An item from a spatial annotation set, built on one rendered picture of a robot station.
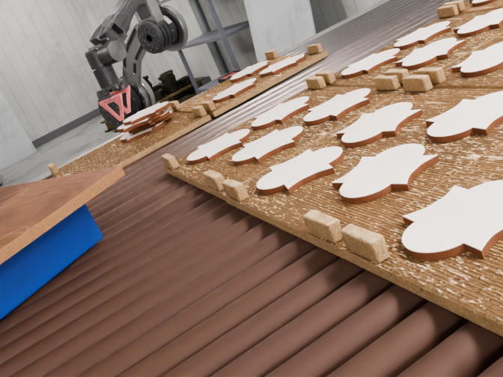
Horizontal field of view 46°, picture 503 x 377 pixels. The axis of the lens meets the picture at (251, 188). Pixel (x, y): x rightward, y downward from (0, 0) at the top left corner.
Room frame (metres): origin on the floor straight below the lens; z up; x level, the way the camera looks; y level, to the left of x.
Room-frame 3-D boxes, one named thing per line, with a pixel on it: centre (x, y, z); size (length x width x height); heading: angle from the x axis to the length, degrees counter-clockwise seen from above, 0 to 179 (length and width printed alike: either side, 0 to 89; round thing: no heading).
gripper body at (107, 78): (1.73, 0.25, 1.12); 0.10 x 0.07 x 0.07; 172
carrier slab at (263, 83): (1.82, -0.12, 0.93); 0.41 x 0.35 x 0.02; 112
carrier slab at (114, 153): (1.67, 0.28, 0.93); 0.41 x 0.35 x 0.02; 111
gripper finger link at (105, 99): (1.70, 0.25, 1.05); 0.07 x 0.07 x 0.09; 82
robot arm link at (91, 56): (1.73, 0.24, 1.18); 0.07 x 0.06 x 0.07; 44
